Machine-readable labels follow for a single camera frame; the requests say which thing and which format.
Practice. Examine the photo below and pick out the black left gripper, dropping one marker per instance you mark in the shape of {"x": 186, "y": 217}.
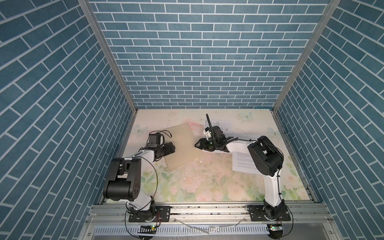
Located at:
{"x": 167, "y": 150}

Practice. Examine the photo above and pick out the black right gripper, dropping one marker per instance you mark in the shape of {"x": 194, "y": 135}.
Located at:
{"x": 202, "y": 144}

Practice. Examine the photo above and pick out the white printed text sheet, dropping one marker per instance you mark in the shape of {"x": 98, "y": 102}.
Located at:
{"x": 244, "y": 163}

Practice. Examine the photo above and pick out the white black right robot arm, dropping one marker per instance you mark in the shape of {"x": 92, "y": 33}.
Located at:
{"x": 268, "y": 160}

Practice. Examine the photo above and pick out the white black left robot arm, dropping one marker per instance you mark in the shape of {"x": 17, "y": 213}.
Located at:
{"x": 123, "y": 180}

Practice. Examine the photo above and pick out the white technical drawing sheet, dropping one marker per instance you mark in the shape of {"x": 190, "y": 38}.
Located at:
{"x": 224, "y": 125}

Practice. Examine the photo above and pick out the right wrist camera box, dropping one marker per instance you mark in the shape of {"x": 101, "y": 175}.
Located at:
{"x": 215, "y": 131}

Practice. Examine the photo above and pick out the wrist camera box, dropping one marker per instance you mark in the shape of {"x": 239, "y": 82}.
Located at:
{"x": 215, "y": 131}
{"x": 155, "y": 140}

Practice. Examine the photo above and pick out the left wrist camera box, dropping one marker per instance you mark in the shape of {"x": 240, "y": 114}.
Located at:
{"x": 155, "y": 140}

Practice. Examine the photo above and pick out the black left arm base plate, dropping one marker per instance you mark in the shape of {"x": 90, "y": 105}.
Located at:
{"x": 162, "y": 212}

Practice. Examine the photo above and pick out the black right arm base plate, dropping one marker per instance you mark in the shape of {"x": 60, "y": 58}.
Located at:
{"x": 259, "y": 213}

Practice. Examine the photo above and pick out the aluminium front rail frame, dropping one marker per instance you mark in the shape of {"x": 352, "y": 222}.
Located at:
{"x": 212, "y": 221}

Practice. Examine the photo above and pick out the aluminium left corner post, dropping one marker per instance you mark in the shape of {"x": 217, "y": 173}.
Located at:
{"x": 92, "y": 20}

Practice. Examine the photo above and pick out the aluminium corner post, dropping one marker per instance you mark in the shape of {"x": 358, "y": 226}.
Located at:
{"x": 318, "y": 30}
{"x": 92, "y": 20}

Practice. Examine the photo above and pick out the aluminium right corner post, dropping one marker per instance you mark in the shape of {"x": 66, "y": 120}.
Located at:
{"x": 318, "y": 30}

